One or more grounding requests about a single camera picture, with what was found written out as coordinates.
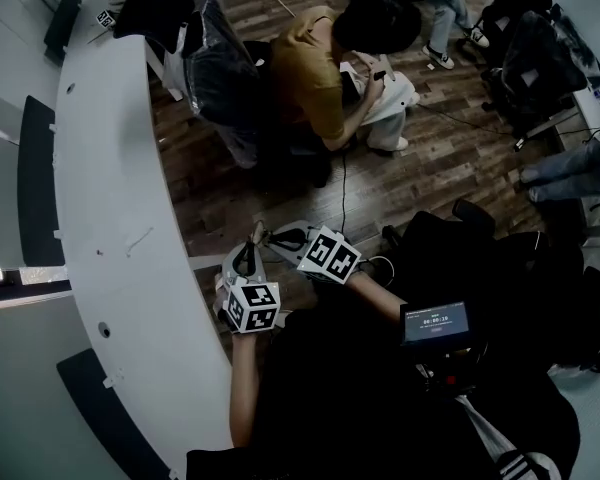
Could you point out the black-rimmed eyeglasses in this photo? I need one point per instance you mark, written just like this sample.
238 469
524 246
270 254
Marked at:
258 230

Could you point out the white divider clamp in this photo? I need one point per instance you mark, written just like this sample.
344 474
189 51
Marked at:
112 379

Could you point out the black white striped garment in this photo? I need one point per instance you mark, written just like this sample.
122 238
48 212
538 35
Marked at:
510 443

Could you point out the person's right forearm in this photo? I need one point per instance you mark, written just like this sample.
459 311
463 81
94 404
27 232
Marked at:
377 298

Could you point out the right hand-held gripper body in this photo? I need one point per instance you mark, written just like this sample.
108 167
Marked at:
330 258

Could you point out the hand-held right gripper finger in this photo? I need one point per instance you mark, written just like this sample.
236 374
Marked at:
300 225
287 254

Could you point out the dark grey desk divider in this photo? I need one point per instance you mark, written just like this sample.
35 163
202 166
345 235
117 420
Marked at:
62 23
37 183
105 418

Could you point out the small display screen device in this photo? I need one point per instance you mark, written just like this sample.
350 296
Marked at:
435 323

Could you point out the person's black shirt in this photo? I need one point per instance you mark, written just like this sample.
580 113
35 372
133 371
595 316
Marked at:
340 393

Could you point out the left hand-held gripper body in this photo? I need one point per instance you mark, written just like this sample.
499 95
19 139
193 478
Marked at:
252 308

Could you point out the plastic-wrapped black office chair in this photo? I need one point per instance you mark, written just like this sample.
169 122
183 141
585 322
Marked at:
540 68
220 78

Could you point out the person's left forearm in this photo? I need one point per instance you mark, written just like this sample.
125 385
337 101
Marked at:
245 393

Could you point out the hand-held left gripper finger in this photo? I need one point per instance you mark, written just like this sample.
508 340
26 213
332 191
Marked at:
230 263
261 268

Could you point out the person's left hand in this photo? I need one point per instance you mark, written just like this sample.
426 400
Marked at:
220 298

